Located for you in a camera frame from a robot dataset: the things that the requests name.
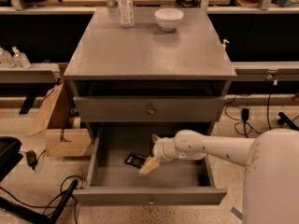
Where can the grey wooden drawer cabinet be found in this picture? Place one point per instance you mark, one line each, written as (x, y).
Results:
(145, 61)

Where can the clear sanitizer bottle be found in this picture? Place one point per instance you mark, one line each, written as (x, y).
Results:
(6, 58)
(20, 58)

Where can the black power adapter left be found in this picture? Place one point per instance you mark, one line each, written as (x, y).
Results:
(31, 159)

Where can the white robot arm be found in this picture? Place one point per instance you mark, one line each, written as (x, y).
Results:
(271, 162)

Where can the left clear sanitizer bottle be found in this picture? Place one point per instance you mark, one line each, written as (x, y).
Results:
(6, 58)

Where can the black bin left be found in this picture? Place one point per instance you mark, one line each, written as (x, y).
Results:
(9, 155)

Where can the black power adapter right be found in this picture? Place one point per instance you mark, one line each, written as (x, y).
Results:
(245, 114)

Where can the right clear sanitizer bottle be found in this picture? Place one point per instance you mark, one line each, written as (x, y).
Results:
(20, 58)

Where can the open grey middle drawer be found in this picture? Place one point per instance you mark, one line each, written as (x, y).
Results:
(111, 181)

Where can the black power adapter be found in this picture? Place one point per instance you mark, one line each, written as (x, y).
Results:
(31, 159)
(245, 114)

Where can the brown cardboard box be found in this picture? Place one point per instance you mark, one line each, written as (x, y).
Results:
(64, 136)

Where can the small white pump bottle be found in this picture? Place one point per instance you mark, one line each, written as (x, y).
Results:
(225, 44)

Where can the white ceramic bowl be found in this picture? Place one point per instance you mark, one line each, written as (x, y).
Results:
(169, 18)

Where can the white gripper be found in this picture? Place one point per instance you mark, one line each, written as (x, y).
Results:
(161, 150)

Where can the closed grey top drawer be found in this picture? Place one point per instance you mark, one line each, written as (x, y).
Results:
(149, 109)

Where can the clear plastic water bottle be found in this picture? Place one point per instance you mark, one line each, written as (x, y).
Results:
(126, 13)

